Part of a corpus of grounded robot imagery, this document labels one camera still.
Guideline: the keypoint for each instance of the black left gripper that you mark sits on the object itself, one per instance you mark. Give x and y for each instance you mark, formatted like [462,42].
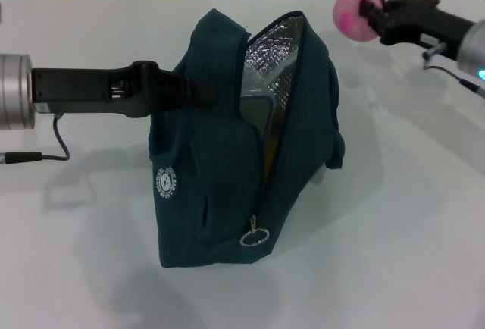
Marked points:
[76,88]

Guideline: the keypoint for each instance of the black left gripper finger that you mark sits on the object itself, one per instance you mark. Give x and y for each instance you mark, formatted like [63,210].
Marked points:
[197,92]

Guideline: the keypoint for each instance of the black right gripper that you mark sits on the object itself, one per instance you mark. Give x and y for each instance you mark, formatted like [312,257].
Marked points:
[409,22]

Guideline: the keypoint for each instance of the pink peach toy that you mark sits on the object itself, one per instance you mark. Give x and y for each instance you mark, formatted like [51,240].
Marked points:
[350,14]

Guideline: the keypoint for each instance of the clear blue-rimmed food container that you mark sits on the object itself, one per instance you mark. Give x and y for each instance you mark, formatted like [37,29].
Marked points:
[257,116]

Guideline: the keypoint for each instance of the yellow banana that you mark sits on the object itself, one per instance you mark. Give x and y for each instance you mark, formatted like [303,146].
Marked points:
[271,154]

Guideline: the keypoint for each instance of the dark teal insulated lunch bag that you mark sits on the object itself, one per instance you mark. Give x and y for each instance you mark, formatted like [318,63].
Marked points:
[212,192]

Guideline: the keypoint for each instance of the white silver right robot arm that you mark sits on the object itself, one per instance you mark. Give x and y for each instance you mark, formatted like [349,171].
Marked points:
[473,48]

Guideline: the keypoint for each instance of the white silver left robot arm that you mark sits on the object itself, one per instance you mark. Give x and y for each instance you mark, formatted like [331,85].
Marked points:
[13,92]

